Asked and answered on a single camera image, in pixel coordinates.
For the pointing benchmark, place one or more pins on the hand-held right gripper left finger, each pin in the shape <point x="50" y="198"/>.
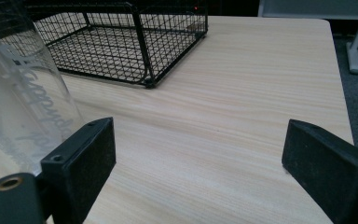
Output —
<point x="80" y="168"/>

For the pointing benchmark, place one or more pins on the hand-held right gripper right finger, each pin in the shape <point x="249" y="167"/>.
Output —
<point x="329" y="168"/>

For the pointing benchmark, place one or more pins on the clear glass cup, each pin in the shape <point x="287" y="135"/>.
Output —
<point x="18" y="102"/>

